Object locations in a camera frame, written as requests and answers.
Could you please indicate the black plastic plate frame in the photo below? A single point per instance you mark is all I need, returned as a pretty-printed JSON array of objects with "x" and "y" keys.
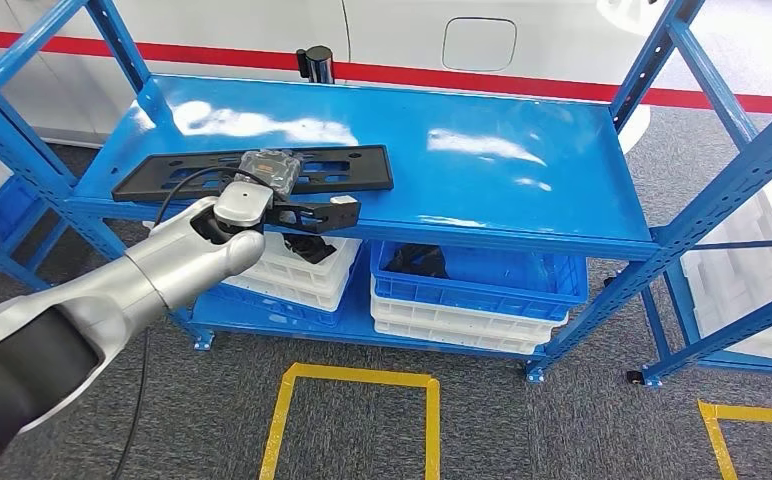
[{"x": 373, "y": 172}]

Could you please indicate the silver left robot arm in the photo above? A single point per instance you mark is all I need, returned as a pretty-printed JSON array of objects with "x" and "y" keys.
[{"x": 94, "y": 318}]

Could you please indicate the black part in crate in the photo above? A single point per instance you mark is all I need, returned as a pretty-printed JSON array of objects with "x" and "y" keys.
[
  {"x": 416, "y": 262},
  {"x": 310, "y": 248}
]

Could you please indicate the blue metal shelf rack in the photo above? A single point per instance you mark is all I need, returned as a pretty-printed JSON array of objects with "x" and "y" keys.
[
  {"x": 492, "y": 166},
  {"x": 730, "y": 330},
  {"x": 2, "y": 218}
]

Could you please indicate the blue plastic crate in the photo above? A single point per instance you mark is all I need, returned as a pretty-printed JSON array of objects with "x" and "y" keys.
[{"x": 479, "y": 295}]

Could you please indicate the yellow floor tape square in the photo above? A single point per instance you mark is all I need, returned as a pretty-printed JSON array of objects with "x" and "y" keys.
[
  {"x": 359, "y": 374},
  {"x": 757, "y": 415}
]

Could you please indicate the red barrier belt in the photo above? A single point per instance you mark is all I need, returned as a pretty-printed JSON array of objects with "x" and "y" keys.
[{"x": 492, "y": 83}]

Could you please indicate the large white plastic bin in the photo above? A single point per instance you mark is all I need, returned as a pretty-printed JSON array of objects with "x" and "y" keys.
[{"x": 757, "y": 265}]

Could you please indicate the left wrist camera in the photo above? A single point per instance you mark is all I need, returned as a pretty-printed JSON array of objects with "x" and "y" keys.
[{"x": 320, "y": 215}]

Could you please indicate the black stanchion post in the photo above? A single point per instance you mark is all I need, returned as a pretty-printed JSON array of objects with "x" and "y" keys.
[{"x": 316, "y": 65}]

